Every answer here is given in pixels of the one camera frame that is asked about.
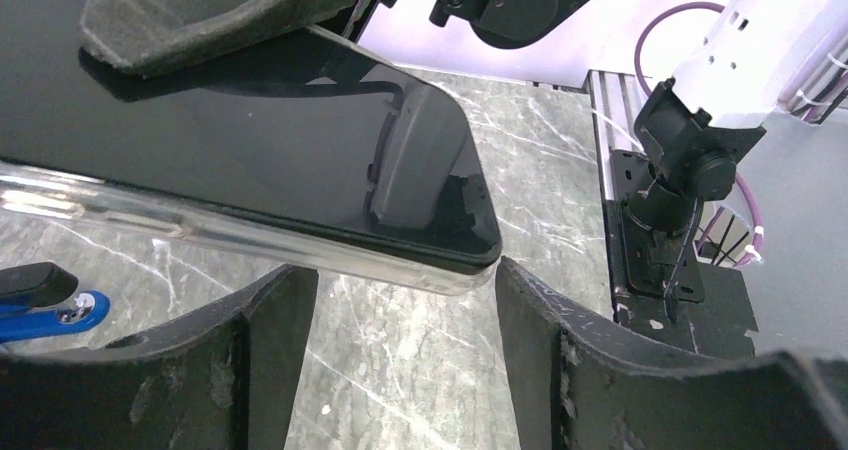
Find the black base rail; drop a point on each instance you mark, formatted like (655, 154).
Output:
(659, 287)

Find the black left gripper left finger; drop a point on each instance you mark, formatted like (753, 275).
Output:
(223, 376)

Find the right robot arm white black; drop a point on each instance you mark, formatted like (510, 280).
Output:
(758, 56)

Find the clear transparent phone case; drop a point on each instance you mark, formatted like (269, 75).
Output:
(48, 194)

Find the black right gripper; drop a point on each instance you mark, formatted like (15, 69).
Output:
(517, 3)

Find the blue and black gadget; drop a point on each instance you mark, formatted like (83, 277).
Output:
(42, 299)

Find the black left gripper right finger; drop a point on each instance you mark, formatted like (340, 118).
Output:
(578, 380)

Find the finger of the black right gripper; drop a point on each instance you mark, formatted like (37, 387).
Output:
(154, 37)

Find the aluminium frame rail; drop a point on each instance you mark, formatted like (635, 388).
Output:
(615, 100)

